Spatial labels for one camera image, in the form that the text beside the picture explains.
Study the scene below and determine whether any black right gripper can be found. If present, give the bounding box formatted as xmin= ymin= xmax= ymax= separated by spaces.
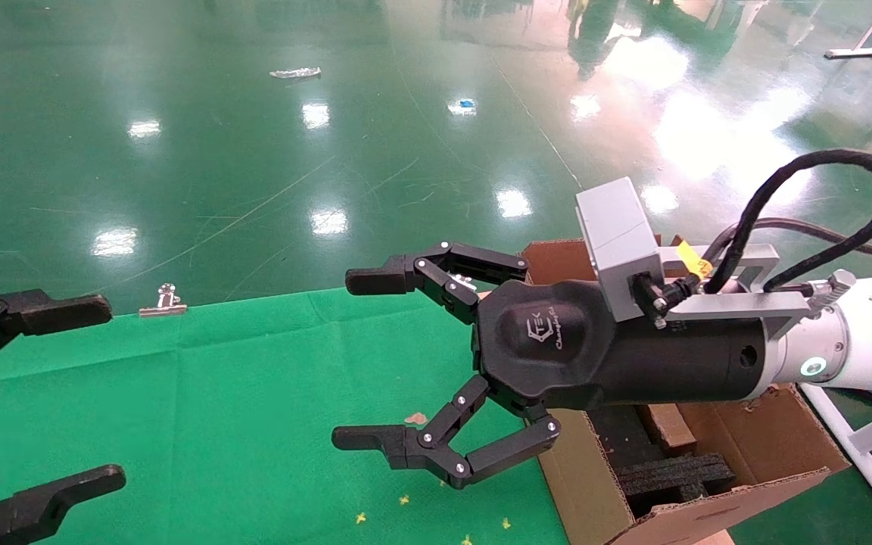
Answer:
xmin=332 ymin=242 xmax=775 ymax=490

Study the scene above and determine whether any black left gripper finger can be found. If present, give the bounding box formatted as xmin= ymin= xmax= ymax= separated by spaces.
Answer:
xmin=0 ymin=286 xmax=114 ymax=388
xmin=0 ymin=465 xmax=127 ymax=545

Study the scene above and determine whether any small brown cardboard box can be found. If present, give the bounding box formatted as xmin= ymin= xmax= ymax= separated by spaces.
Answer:
xmin=646 ymin=403 xmax=699 ymax=456

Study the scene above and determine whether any large open cardboard carton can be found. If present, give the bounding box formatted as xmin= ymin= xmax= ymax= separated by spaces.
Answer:
xmin=519 ymin=238 xmax=851 ymax=545

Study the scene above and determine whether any green table cloth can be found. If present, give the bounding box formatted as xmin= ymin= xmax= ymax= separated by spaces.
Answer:
xmin=0 ymin=286 xmax=569 ymax=545

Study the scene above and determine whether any black foam insert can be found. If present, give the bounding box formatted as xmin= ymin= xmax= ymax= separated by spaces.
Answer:
xmin=616 ymin=453 xmax=737 ymax=520

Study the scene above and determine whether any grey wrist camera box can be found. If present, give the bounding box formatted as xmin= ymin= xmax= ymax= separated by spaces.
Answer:
xmin=576 ymin=177 xmax=667 ymax=324

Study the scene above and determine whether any yellow cable tag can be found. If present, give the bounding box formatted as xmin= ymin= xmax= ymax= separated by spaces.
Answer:
xmin=674 ymin=240 xmax=714 ymax=276

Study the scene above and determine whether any grey metal camera bracket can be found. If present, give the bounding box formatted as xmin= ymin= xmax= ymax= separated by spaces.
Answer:
xmin=659 ymin=243 xmax=857 ymax=341

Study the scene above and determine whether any thin dark cable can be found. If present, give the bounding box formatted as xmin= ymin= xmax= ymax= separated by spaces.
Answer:
xmin=708 ymin=218 xmax=872 ymax=266

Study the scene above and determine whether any white pipe frame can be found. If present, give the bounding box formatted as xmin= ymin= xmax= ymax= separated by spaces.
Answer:
xmin=799 ymin=383 xmax=872 ymax=535

